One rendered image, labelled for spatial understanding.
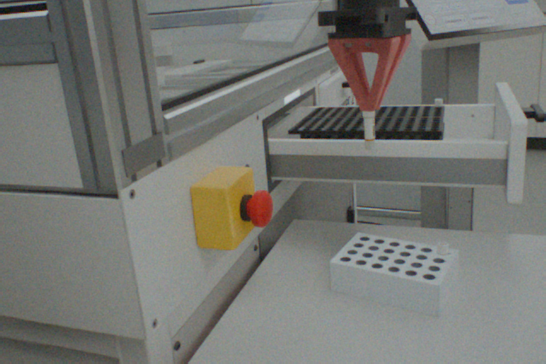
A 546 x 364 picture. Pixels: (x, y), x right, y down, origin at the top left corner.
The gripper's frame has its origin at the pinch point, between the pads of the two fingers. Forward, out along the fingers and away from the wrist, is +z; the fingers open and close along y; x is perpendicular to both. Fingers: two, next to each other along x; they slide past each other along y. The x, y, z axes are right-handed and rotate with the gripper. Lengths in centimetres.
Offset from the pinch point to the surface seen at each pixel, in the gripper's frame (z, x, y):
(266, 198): 9.4, -8.8, 6.9
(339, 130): 7.6, -12.2, -18.5
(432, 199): 55, -26, -121
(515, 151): 8.3, 11.9, -17.0
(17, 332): 21.3, -29.0, 24.8
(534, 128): 72, -13, -326
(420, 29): -4, -24, -97
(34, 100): -3.3, -19.9, 23.8
